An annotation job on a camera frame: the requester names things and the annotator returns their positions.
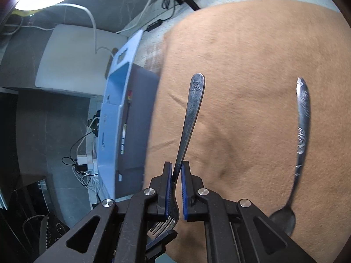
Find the white cable with plug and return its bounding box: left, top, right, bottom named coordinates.
left=119, top=0, right=157, bottom=33

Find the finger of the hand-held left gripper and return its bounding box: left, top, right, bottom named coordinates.
left=145, top=229, right=178, bottom=259

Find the blue plastic basket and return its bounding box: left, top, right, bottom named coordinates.
left=97, top=29, right=145, bottom=201

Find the metal spoon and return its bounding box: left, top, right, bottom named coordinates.
left=268, top=77, right=312, bottom=238

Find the white box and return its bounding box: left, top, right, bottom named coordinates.
left=35, top=24, right=130, bottom=98

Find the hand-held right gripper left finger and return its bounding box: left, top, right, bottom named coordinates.
left=34, top=161, right=177, bottom=263

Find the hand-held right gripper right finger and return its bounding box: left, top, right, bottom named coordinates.
left=179, top=161, right=319, bottom=263

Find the black bag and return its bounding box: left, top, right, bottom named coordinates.
left=22, top=213, right=71, bottom=256

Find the grey box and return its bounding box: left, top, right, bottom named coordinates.
left=114, top=63, right=161, bottom=201

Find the white power strip with chargers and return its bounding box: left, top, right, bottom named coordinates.
left=73, top=153, right=100, bottom=177

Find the black inline cable switch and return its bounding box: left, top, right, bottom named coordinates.
left=147, top=19, right=168, bottom=32

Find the brown blanket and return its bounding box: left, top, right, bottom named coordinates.
left=143, top=0, right=351, bottom=263

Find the metal fork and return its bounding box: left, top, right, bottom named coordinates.
left=148, top=73, right=206, bottom=239

